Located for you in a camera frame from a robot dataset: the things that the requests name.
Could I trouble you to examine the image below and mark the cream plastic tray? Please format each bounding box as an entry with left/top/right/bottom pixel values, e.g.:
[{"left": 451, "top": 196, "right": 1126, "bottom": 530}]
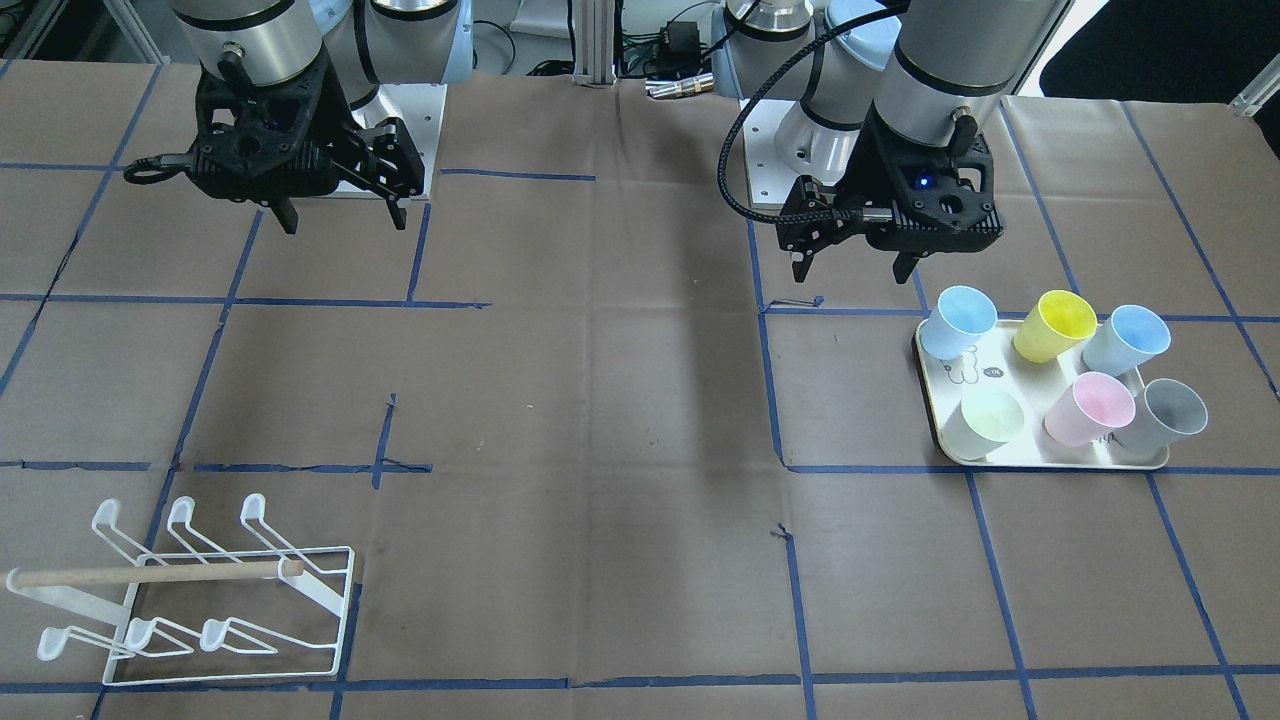
[{"left": 913, "top": 319, "right": 1170, "bottom": 471}]

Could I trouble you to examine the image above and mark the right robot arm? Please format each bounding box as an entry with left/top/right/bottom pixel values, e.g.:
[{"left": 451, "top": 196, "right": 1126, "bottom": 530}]
[{"left": 127, "top": 1, "right": 474, "bottom": 234}]

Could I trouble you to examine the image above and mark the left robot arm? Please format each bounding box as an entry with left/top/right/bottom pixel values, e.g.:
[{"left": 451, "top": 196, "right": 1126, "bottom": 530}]
[{"left": 712, "top": 1, "right": 1068, "bottom": 283}]

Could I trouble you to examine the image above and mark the grey cup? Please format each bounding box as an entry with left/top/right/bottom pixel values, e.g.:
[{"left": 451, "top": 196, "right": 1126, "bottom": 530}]
[{"left": 1114, "top": 378, "right": 1210, "bottom": 454}]

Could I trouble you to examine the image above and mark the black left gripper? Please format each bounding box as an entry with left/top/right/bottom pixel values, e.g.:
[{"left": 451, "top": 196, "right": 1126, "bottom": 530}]
[{"left": 776, "top": 109, "right": 1004, "bottom": 284}]

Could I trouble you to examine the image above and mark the pale green ikea cup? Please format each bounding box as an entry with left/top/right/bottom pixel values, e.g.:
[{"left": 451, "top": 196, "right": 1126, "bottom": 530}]
[{"left": 940, "top": 388, "right": 1027, "bottom": 461}]

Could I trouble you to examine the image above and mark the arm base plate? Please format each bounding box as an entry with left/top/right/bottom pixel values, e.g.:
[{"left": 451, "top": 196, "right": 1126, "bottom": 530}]
[
  {"left": 352, "top": 85, "right": 448, "bottom": 201},
  {"left": 742, "top": 99, "right": 859, "bottom": 211}
]

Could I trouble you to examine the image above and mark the white wire cup rack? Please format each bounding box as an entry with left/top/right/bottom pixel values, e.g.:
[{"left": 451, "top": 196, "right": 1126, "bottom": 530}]
[{"left": 5, "top": 493, "right": 357, "bottom": 687}]

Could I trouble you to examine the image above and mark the light blue cup far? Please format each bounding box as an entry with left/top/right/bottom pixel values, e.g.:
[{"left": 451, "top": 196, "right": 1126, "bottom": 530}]
[{"left": 1082, "top": 304, "right": 1172, "bottom": 377}]

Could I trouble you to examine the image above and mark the pink cup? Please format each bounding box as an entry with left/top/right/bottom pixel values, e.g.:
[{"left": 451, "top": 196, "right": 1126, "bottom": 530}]
[{"left": 1043, "top": 372, "right": 1137, "bottom": 447}]

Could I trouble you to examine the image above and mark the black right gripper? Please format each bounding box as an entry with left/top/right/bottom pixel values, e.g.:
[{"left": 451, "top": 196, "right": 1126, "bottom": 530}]
[{"left": 186, "top": 50, "right": 426, "bottom": 234}]

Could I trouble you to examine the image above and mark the light blue cup near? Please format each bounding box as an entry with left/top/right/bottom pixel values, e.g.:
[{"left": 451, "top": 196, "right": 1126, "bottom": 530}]
[{"left": 918, "top": 284, "right": 998, "bottom": 361}]

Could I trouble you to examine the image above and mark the black braided cable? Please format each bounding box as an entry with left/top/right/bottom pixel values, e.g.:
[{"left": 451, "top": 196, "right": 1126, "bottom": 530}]
[{"left": 716, "top": 0, "right": 906, "bottom": 223}]

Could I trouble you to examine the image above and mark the light blue cup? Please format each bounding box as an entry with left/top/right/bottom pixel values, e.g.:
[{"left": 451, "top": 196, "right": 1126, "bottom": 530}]
[
  {"left": 1082, "top": 304, "right": 1172, "bottom": 377},
  {"left": 918, "top": 284, "right": 998, "bottom": 361}
]

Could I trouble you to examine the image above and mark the yellow cup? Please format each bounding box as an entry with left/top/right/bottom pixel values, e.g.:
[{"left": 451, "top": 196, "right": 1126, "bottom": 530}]
[{"left": 1012, "top": 290, "right": 1100, "bottom": 363}]

